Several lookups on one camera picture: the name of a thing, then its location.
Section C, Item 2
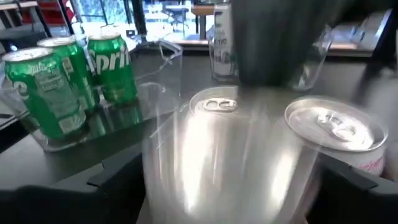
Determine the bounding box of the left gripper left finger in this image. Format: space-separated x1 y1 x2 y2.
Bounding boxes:
54 151 147 224

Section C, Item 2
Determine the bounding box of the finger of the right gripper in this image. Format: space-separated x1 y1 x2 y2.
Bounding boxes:
231 0 343 88

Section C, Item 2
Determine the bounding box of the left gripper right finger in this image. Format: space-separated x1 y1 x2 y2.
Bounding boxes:
306 154 398 224

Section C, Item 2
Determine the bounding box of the white Celsius energy can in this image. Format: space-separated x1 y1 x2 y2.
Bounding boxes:
213 2 239 78

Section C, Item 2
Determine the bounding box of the red and white soda can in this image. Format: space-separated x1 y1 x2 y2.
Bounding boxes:
188 86 243 116
283 95 389 178

